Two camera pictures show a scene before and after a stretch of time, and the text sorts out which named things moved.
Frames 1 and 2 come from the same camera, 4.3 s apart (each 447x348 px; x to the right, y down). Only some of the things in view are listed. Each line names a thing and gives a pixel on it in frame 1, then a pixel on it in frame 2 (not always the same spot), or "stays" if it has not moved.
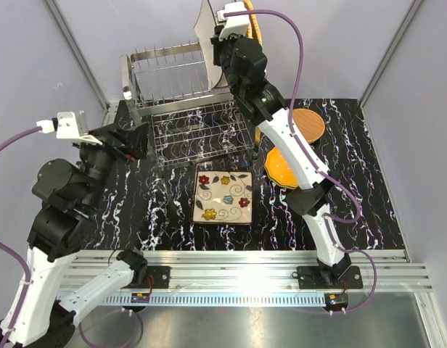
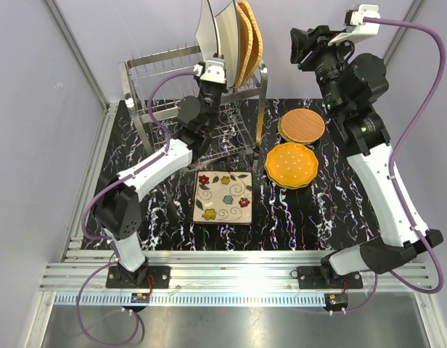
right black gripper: (218, 44) → (315, 40)
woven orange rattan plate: (309, 123) stays
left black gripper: (137, 147) → (225, 90)
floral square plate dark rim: (245, 220) stays
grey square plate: (204, 27) stays
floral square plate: (223, 197) stays
